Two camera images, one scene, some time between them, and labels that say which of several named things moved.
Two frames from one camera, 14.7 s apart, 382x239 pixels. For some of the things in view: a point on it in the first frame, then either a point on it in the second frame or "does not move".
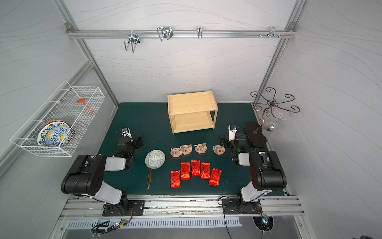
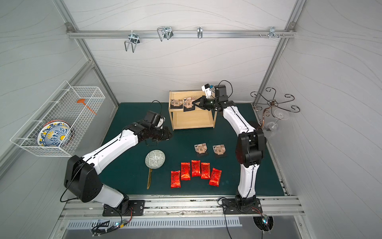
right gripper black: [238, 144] → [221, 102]
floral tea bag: [200, 148] does not move
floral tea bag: [186, 149] → [187, 102]
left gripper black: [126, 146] → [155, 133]
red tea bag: [175, 180] does not move
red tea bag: [196, 168] does not move
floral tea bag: [218, 149] does not move
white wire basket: [58, 126] does not move
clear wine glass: [281, 114] does not move
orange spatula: [82, 100] does not move
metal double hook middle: [164, 32] does not move
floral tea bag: [175, 152] → [176, 102]
